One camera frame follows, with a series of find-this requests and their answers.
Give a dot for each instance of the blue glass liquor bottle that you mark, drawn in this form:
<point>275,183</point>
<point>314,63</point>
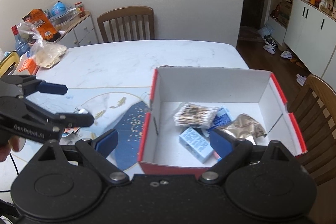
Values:
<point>21,46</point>

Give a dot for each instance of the white wardrobe cabinets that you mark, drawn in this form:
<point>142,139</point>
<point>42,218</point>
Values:
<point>307,28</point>

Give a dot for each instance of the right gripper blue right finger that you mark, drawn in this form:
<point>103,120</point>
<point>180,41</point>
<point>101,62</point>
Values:
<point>222,143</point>

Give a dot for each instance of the wooden chair behind table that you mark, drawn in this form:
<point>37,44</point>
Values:
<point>129,23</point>

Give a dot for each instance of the orange snack bag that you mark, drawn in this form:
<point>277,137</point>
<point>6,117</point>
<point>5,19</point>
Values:
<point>45,28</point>

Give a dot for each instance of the light blue small box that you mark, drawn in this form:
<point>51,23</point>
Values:
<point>196,144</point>

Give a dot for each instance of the blue patterned table mat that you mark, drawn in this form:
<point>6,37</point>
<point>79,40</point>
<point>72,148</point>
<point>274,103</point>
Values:
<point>121,108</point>

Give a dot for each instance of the red cardboard box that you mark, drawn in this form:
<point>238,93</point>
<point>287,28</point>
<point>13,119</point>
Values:
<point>231,92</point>

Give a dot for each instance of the blue globe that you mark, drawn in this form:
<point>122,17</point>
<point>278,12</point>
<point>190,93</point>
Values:
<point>58,8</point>

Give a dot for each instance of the white side cabinet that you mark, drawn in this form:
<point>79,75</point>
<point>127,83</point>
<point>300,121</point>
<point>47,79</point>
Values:
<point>78,31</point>

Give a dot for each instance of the orange white carton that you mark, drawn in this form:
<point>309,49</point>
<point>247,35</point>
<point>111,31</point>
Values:
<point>27,65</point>

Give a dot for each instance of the cotton swabs bag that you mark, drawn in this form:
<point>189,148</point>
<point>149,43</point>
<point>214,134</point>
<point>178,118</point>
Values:
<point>195,116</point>

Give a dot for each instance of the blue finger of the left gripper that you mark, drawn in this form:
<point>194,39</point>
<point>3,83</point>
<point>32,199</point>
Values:
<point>50,88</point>

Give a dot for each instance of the wooden chair at right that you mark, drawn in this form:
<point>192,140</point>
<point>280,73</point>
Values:
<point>314,111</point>

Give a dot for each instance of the person's left hand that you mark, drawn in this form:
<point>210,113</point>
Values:
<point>15,144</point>

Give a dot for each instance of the gold foil snack bag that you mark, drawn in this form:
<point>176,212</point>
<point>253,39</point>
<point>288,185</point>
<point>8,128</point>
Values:
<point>244,127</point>

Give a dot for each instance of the blue wet wipe packet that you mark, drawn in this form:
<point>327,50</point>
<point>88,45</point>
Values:
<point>222,118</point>

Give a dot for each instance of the plastic bag with flatbread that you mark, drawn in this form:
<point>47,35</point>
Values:
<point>45,54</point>

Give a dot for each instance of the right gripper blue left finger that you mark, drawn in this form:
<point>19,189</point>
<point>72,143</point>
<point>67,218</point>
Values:
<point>106,143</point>

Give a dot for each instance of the silver sausage snack packet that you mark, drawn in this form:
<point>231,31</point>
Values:
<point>73,129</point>

